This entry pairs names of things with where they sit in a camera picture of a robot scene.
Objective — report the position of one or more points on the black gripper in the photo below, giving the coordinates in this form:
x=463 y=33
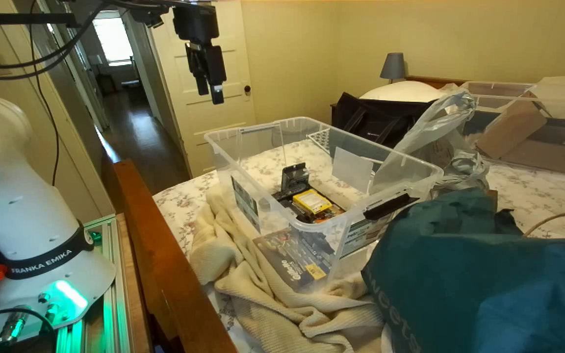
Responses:
x=198 y=29

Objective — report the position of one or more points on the black remote control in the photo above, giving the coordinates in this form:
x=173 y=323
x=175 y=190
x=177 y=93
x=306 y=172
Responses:
x=294 y=180

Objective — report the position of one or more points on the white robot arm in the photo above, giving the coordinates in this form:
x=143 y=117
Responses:
x=49 y=274

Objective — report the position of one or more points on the clear plastic storage bin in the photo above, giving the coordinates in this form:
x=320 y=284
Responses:
x=308 y=252

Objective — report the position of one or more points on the yellow box in bin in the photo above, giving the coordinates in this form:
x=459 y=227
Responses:
x=312 y=203

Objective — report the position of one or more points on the black bag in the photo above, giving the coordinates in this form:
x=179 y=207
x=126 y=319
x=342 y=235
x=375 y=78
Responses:
x=377 y=121

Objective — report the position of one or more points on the grey table lamp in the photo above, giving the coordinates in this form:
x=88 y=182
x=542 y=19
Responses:
x=393 y=68

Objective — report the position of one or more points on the black clip on bin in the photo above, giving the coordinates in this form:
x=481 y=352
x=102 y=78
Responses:
x=389 y=207

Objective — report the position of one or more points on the wooden bed footboard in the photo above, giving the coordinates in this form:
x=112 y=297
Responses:
x=177 y=311

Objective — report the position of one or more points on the cream blanket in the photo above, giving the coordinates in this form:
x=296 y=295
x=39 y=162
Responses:
x=334 y=319

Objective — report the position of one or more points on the teal fabric bag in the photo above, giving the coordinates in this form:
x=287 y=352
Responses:
x=455 y=276

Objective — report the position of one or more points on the cardboard box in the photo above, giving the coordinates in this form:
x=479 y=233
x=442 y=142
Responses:
x=526 y=135

